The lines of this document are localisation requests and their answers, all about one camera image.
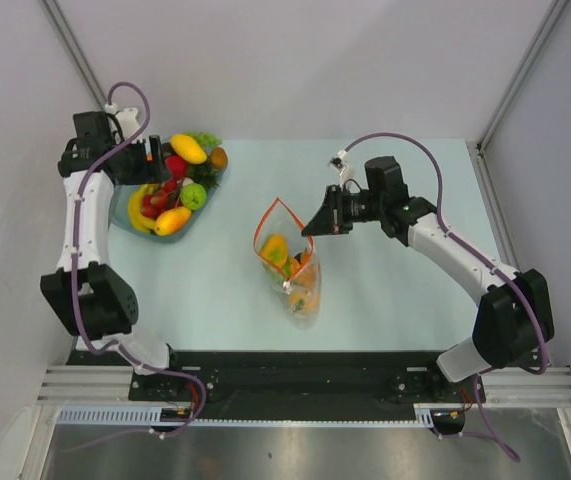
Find red pomegranate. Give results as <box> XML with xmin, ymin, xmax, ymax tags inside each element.
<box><xmin>165</xmin><ymin>155</ymin><xmax>189</xmax><ymax>181</ymax></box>

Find clear zip bag orange zipper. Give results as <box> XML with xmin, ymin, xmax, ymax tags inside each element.
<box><xmin>253</xmin><ymin>198</ymin><xmax>322</xmax><ymax>330</ymax></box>

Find yellow orange mango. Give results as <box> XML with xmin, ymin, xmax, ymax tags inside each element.
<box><xmin>154</xmin><ymin>206</ymin><xmax>192</xmax><ymax>236</ymax></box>

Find blue-grey fruit tray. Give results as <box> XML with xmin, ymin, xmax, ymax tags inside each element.
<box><xmin>109</xmin><ymin>132</ymin><xmax>228</xmax><ymax>243</ymax></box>

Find green grapes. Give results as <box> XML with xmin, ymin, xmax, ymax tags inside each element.
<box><xmin>184</xmin><ymin>131</ymin><xmax>222</xmax><ymax>150</ymax></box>

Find white cable duct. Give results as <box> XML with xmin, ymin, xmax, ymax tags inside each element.
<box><xmin>57</xmin><ymin>405</ymin><xmax>433</xmax><ymax>429</ymax></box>

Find green custard apple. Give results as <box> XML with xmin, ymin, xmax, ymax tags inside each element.
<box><xmin>179</xmin><ymin>183</ymin><xmax>207</xmax><ymax>211</ymax></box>

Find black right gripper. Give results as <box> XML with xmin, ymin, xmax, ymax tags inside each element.
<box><xmin>303</xmin><ymin>184</ymin><xmax>385</xmax><ymax>237</ymax></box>

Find green pineapple leaves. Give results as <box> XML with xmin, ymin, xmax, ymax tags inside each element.
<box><xmin>188</xmin><ymin>161</ymin><xmax>222</xmax><ymax>191</ymax></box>

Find brown kiwi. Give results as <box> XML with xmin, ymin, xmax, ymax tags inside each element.
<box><xmin>209</xmin><ymin>147</ymin><xmax>229</xmax><ymax>171</ymax></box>

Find yellow lemon mango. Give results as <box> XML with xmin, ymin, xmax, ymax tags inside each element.
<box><xmin>170</xmin><ymin>134</ymin><xmax>208</xmax><ymax>165</ymax></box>

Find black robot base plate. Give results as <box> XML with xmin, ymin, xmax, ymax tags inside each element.
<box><xmin>125</xmin><ymin>351</ymin><xmax>486</xmax><ymax>422</ymax></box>

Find orange tangerine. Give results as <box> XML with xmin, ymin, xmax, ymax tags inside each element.
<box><xmin>295</xmin><ymin>251</ymin><xmax>311</xmax><ymax>265</ymax></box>

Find green watermelon ball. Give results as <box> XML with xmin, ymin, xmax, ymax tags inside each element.
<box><xmin>263</xmin><ymin>257</ymin><xmax>300</xmax><ymax>282</ymax></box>

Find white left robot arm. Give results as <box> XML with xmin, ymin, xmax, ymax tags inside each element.
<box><xmin>40</xmin><ymin>104</ymin><xmax>186</xmax><ymax>400</ymax></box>

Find yellow banana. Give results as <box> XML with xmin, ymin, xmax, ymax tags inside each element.
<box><xmin>128</xmin><ymin>184</ymin><xmax>160</xmax><ymax>235</ymax></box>

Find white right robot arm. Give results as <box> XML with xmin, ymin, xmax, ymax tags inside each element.
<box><xmin>303</xmin><ymin>156</ymin><xmax>555</xmax><ymax>401</ymax></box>

